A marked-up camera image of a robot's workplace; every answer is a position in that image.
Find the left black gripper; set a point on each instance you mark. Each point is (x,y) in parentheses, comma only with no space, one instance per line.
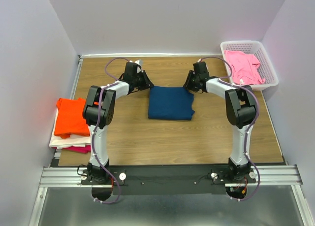
(147,82)

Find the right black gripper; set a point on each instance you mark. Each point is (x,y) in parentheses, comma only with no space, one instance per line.
(187,83)

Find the navy blue printed t-shirt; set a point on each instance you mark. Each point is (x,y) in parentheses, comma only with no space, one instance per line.
(170,103)

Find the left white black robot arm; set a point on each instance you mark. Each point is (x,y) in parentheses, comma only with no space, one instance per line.
(98,112)

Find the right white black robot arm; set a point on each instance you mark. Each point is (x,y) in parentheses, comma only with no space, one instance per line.
(242,111)

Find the pink t-shirt in basket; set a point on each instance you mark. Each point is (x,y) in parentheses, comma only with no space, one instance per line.
(244,68)

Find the white plastic laundry basket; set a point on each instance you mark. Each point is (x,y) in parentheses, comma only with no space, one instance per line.
(266,69)

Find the orange folded t-shirt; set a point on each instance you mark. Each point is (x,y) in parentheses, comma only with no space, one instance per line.
(70,119)

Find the magenta folded t-shirt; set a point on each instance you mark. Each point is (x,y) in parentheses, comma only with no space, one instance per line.
(83,150)

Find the white folded t-shirt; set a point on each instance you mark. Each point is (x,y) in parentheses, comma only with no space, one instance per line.
(72,141)

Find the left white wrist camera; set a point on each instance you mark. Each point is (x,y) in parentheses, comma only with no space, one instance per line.
(139,63)

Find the black mounting base plate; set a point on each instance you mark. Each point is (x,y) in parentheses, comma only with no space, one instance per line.
(126,180)

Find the aluminium extrusion rail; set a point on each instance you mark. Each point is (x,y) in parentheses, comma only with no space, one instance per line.
(270,175)

